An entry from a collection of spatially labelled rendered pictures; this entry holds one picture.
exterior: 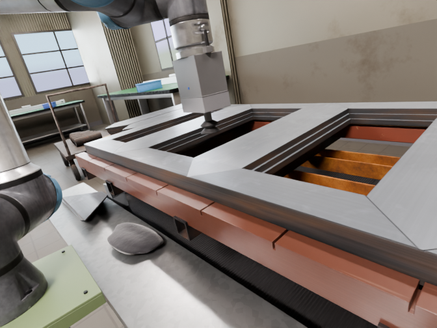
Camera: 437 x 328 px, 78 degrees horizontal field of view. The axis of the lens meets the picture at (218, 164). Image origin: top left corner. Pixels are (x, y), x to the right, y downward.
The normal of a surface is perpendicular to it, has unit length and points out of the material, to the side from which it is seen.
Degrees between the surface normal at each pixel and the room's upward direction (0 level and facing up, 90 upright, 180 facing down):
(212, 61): 89
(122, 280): 0
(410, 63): 90
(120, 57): 90
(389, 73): 90
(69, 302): 4
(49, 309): 4
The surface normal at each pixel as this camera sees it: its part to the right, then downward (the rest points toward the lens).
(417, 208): -0.18, -0.92
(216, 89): 0.59, 0.17
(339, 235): -0.72, 0.36
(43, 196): 0.97, -0.18
